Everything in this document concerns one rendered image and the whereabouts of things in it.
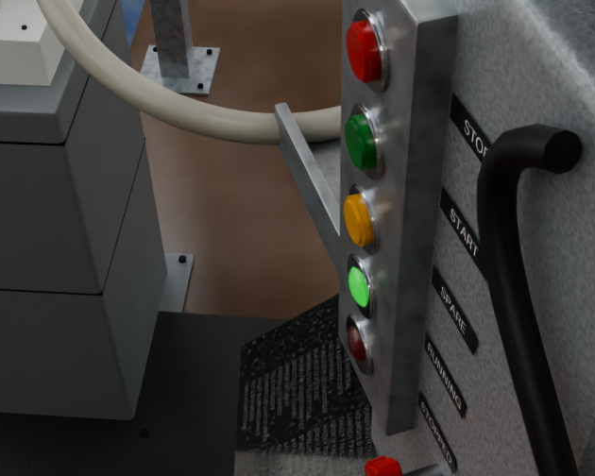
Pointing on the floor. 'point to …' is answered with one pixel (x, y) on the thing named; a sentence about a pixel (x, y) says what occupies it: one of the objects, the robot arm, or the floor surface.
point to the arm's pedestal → (70, 243)
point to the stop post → (178, 52)
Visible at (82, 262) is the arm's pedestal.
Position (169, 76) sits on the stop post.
